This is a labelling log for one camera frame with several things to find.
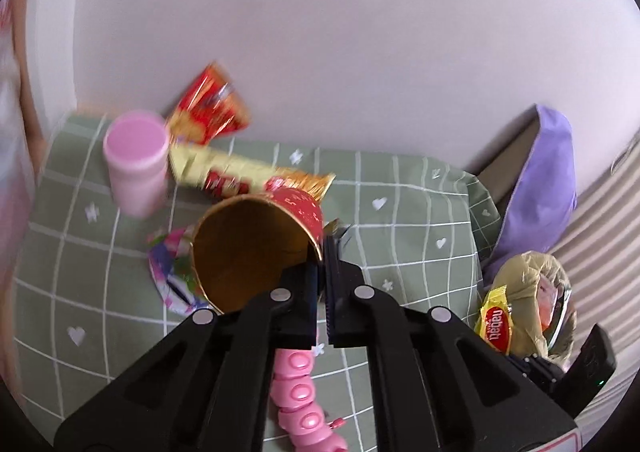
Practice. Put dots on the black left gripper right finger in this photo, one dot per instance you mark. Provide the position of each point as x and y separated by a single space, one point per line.
436 385

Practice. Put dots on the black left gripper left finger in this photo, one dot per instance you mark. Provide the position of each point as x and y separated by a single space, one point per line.
205 385

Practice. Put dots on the red paper noodle cup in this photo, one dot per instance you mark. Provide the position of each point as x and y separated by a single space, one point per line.
242 245

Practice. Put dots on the yellow nabati wafer packet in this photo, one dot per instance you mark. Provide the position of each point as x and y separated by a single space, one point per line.
494 325

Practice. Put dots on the pink caterpillar toy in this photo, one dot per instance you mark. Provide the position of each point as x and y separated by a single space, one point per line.
294 393

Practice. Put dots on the colourful cup lid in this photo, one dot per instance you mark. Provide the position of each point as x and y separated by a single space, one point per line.
172 272

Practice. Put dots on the striped beige curtain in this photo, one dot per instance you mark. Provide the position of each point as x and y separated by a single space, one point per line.
600 253

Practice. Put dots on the yellow red snack bag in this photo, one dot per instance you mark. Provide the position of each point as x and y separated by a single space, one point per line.
221 175

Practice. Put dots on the pink plastic cup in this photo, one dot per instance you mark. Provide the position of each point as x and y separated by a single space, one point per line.
135 149

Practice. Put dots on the red foil snack bag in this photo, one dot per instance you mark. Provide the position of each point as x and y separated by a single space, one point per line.
209 108

